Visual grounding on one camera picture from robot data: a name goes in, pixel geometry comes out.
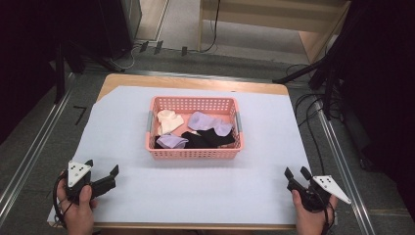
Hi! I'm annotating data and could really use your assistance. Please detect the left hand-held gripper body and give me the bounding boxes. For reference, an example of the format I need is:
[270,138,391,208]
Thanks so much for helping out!
[65,161,96,205]

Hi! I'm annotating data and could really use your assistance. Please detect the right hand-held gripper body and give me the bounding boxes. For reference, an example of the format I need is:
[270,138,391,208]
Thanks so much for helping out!
[301,174,352,213]

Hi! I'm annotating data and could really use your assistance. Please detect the person's right hand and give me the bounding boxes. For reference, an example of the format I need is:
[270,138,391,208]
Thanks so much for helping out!
[291,189,339,235]

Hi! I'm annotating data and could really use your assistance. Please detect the person's left hand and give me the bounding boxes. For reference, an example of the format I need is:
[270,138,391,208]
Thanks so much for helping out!
[57,184,98,235]

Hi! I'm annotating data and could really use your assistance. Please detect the white table sheet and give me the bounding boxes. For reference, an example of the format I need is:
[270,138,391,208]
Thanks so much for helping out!
[47,85,311,226]

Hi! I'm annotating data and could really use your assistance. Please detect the small lilac sock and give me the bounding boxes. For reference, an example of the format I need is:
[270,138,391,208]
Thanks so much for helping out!
[156,133,190,150]

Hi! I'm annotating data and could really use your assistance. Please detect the cream sock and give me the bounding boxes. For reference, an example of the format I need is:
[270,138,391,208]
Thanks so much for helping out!
[157,109,186,136]

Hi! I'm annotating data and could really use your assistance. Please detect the black metal stand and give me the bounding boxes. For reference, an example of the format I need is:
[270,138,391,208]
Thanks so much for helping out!
[53,38,125,105]
[272,48,347,122]

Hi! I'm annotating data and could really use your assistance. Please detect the pink plastic basket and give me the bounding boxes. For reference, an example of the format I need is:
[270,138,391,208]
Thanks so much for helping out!
[145,95,245,161]

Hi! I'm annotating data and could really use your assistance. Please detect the large lilac sock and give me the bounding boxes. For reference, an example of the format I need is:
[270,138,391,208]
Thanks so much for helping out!
[187,111,234,137]

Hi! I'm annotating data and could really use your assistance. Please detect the dark curtain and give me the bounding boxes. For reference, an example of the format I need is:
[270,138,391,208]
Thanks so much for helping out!
[339,0,415,223]
[0,0,99,145]

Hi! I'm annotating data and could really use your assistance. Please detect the wooden table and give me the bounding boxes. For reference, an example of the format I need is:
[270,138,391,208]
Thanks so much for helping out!
[47,72,311,230]

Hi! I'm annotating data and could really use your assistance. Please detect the black cabinet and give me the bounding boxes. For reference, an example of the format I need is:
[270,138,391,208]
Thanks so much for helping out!
[97,0,143,61]

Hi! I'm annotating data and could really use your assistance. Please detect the light wooden shelf unit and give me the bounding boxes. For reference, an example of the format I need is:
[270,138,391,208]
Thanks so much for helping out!
[197,0,352,65]

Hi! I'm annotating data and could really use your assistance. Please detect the metal floor rail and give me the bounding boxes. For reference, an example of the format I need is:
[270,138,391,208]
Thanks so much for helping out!
[0,71,76,227]
[81,67,276,83]
[315,97,377,235]

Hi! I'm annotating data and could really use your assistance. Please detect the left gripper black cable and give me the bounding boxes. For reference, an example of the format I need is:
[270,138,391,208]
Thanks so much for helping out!
[52,171,74,229]

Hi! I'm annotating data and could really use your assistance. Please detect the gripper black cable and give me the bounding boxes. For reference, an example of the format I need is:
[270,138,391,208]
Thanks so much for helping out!
[321,209,336,235]
[52,171,74,229]

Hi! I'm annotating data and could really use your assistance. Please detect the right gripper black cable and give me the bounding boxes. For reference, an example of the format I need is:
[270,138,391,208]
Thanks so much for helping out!
[321,209,336,235]

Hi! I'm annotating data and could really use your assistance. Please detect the black floor cables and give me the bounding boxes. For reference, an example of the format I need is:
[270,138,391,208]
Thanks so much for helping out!
[285,63,344,176]

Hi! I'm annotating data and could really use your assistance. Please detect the white floor cable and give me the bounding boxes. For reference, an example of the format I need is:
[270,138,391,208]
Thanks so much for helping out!
[108,44,142,71]

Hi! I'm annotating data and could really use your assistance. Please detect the hanging black cable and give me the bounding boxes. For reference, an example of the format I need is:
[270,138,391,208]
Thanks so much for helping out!
[199,0,222,54]

